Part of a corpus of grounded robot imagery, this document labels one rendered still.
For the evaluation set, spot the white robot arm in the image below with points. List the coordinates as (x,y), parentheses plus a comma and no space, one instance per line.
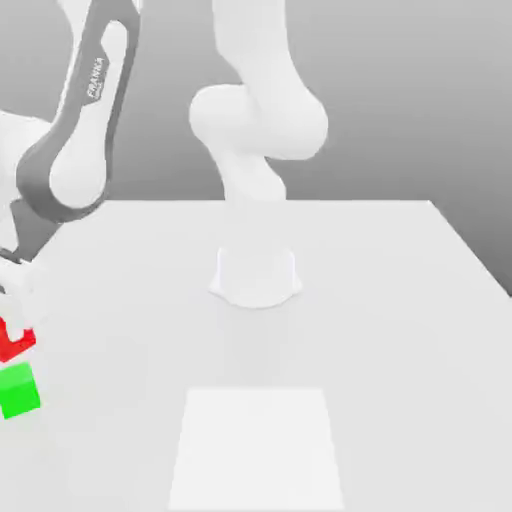
(256,120)

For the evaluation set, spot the small red cube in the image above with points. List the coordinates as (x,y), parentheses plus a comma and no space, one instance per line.
(24,340)

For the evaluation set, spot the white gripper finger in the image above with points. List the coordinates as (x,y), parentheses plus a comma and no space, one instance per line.
(16,318)

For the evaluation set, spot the small green cube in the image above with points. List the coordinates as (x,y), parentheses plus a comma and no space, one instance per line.
(20,394)

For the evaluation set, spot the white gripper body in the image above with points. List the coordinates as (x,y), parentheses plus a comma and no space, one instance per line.
(24,282)

